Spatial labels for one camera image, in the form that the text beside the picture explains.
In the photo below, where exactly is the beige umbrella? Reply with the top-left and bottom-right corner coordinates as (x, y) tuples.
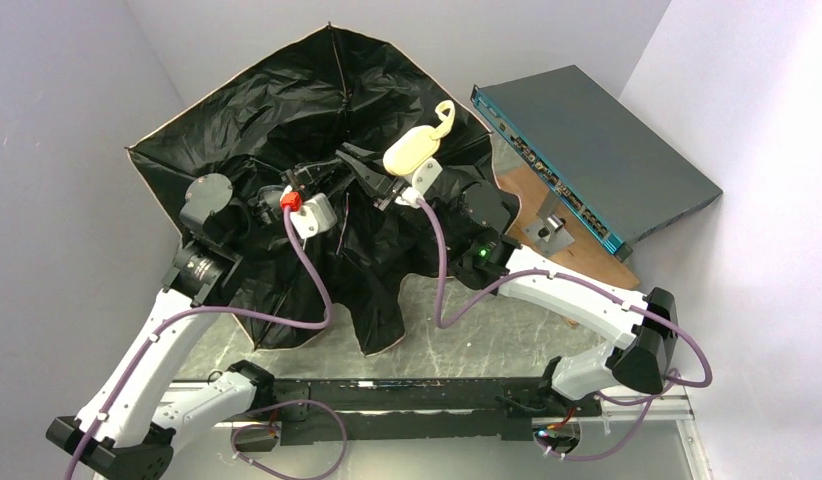
(128, 26), (492, 349)

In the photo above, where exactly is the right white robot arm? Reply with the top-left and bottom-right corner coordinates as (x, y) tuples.
(312, 142), (678, 403)

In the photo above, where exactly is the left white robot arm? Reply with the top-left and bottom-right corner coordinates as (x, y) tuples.
(46, 173), (337, 479)

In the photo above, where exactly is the wooden board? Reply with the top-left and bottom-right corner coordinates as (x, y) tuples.
(495, 166), (640, 290)

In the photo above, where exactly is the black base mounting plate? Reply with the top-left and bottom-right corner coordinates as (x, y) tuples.
(208, 376), (604, 446)

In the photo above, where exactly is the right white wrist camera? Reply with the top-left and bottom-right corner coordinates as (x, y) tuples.
(394, 158), (443, 208)

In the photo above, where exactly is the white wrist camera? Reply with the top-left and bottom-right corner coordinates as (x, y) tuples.
(279, 186), (337, 240)
(394, 158), (443, 208)

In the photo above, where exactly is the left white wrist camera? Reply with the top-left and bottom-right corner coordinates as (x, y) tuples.
(279, 186), (337, 240)

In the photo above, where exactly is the metal switch stand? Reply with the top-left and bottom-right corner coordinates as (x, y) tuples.
(522, 192), (575, 258)

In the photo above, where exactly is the dark teal network switch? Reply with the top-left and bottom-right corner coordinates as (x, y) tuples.
(471, 65), (723, 261)

